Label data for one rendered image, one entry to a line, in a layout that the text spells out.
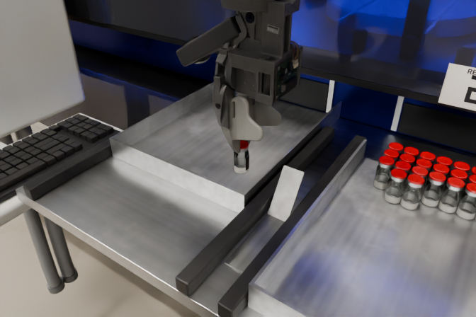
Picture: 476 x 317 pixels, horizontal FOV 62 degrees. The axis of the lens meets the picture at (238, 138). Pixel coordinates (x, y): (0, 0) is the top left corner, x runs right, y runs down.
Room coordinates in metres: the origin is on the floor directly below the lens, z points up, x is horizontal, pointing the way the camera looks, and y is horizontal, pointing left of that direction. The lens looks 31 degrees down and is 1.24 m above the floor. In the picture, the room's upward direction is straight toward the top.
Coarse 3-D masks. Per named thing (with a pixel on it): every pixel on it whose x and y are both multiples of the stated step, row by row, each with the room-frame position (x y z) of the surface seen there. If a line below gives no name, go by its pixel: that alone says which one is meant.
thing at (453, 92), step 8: (456, 64) 0.52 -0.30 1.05; (448, 72) 0.52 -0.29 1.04; (456, 72) 0.52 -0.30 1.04; (464, 72) 0.51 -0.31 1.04; (472, 72) 0.51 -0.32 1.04; (448, 80) 0.52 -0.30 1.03; (456, 80) 0.52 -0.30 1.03; (464, 80) 0.51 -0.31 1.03; (472, 80) 0.50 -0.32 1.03; (448, 88) 0.52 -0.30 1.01; (456, 88) 0.51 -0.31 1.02; (464, 88) 0.51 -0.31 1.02; (440, 96) 0.52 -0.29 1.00; (448, 96) 0.52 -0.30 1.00; (456, 96) 0.51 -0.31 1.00; (464, 96) 0.51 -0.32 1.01; (472, 96) 0.50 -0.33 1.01; (448, 104) 0.52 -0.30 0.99; (456, 104) 0.51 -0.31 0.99; (464, 104) 0.51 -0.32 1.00; (472, 104) 0.50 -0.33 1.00
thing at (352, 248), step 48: (336, 192) 0.45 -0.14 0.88; (384, 192) 0.45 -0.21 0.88; (288, 240) 0.33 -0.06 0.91; (336, 240) 0.36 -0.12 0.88; (384, 240) 0.36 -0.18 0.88; (432, 240) 0.36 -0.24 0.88; (288, 288) 0.29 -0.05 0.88; (336, 288) 0.29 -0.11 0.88; (384, 288) 0.29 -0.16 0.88; (432, 288) 0.29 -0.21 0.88
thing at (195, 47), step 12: (228, 24) 0.46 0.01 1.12; (204, 36) 0.49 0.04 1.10; (216, 36) 0.47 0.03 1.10; (228, 36) 0.46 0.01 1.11; (180, 48) 0.51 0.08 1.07; (192, 48) 0.50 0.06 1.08; (204, 48) 0.49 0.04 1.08; (216, 48) 0.48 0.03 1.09; (180, 60) 0.51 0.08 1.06; (192, 60) 0.50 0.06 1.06; (204, 60) 0.51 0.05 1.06
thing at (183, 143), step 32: (192, 96) 0.71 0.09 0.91; (128, 128) 0.58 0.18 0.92; (160, 128) 0.64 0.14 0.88; (192, 128) 0.64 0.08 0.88; (288, 128) 0.64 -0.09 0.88; (320, 128) 0.60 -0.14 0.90; (128, 160) 0.53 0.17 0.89; (160, 160) 0.49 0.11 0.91; (192, 160) 0.53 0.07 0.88; (224, 160) 0.53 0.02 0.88; (256, 160) 0.53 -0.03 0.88; (288, 160) 0.51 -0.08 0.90; (224, 192) 0.42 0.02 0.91; (256, 192) 0.43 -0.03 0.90
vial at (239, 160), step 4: (248, 148) 0.47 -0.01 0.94; (240, 152) 0.47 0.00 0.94; (244, 152) 0.47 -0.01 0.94; (248, 152) 0.47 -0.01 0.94; (236, 156) 0.47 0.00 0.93; (240, 156) 0.47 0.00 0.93; (244, 156) 0.47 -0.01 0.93; (236, 160) 0.47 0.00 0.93; (240, 160) 0.47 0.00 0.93; (244, 160) 0.47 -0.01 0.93; (236, 164) 0.47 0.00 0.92; (240, 164) 0.47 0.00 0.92; (244, 164) 0.47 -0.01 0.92; (236, 168) 0.47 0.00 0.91; (240, 168) 0.47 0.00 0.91; (244, 168) 0.47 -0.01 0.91; (236, 172) 0.47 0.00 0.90; (240, 172) 0.47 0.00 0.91; (244, 172) 0.47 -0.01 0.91
